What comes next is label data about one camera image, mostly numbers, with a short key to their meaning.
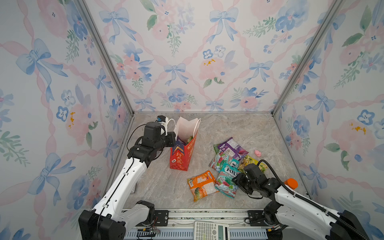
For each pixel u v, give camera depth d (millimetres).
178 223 732
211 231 701
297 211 514
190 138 989
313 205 476
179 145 742
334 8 693
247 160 925
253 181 647
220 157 922
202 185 819
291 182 754
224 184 818
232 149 955
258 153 953
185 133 902
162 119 661
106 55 861
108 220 378
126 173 456
